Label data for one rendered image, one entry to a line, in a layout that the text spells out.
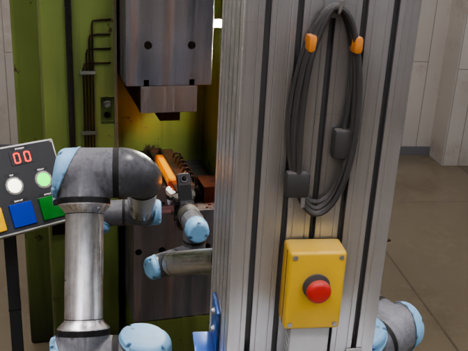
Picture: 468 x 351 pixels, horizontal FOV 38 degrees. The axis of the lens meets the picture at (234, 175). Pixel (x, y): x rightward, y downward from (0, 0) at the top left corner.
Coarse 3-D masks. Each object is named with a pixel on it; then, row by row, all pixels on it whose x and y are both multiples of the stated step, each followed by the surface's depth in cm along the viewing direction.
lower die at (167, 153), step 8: (144, 152) 286; (152, 152) 283; (168, 152) 287; (168, 160) 275; (176, 160) 278; (160, 168) 266; (176, 168) 269; (192, 184) 254; (160, 192) 251; (160, 200) 252
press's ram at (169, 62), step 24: (120, 0) 234; (144, 0) 225; (168, 0) 227; (192, 0) 230; (120, 24) 237; (144, 24) 228; (168, 24) 230; (192, 24) 233; (216, 24) 254; (120, 48) 240; (144, 48) 231; (168, 48) 233; (192, 48) 237; (120, 72) 244; (144, 72) 234; (168, 72) 236; (192, 72) 239
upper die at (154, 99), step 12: (144, 84) 238; (192, 84) 241; (132, 96) 254; (144, 96) 237; (156, 96) 238; (168, 96) 239; (180, 96) 240; (192, 96) 242; (144, 108) 238; (156, 108) 239; (168, 108) 241; (180, 108) 242; (192, 108) 243
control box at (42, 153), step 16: (32, 144) 225; (48, 144) 229; (0, 160) 218; (16, 160) 221; (32, 160) 224; (48, 160) 228; (0, 176) 217; (16, 176) 220; (32, 176) 223; (0, 192) 216; (16, 192) 219; (32, 192) 222; (48, 192) 225; (32, 224) 220; (48, 224) 223
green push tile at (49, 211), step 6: (42, 198) 223; (48, 198) 224; (42, 204) 222; (48, 204) 224; (42, 210) 222; (48, 210) 223; (54, 210) 224; (60, 210) 226; (42, 216) 222; (48, 216) 223; (54, 216) 224; (60, 216) 225
